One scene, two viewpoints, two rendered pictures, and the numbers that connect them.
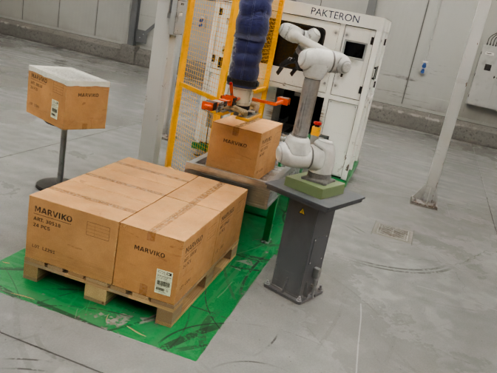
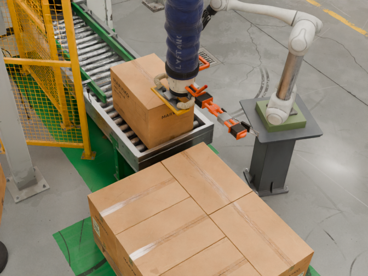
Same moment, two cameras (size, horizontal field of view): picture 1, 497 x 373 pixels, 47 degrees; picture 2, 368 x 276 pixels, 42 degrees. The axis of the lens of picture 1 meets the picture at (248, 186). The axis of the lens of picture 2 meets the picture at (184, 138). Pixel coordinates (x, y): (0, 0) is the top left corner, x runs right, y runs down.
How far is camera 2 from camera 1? 3.50 m
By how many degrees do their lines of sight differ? 50
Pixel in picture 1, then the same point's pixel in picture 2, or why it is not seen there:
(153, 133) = (21, 137)
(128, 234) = not seen: outside the picture
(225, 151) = (165, 124)
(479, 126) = not seen: outside the picture
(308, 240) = (289, 153)
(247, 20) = (194, 16)
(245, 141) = not seen: hidden behind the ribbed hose
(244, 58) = (195, 51)
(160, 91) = (11, 96)
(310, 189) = (295, 125)
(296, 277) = (281, 177)
